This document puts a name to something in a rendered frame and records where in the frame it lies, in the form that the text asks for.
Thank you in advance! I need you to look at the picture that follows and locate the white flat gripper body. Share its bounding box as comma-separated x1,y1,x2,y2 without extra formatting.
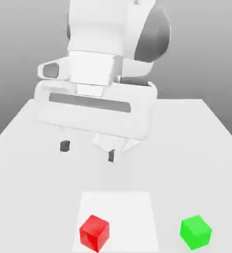
33,80,158,141

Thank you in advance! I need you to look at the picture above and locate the small red cube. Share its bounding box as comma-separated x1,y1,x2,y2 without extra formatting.
79,214,110,253

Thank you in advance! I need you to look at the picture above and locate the small green cube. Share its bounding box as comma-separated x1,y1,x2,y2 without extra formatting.
179,214,213,251

